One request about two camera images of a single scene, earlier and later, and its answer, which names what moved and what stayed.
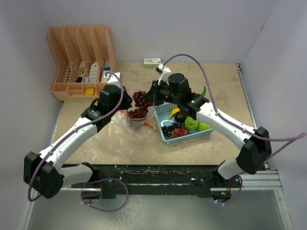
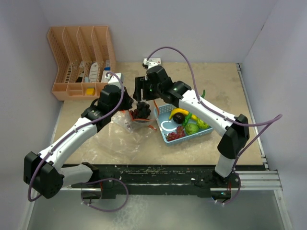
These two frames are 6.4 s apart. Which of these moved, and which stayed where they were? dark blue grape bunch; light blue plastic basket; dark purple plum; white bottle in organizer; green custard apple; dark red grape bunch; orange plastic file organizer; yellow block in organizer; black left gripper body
Moved: dark blue grape bunch; dark red grape bunch; green custard apple
Stayed: black left gripper body; white bottle in organizer; dark purple plum; light blue plastic basket; orange plastic file organizer; yellow block in organizer
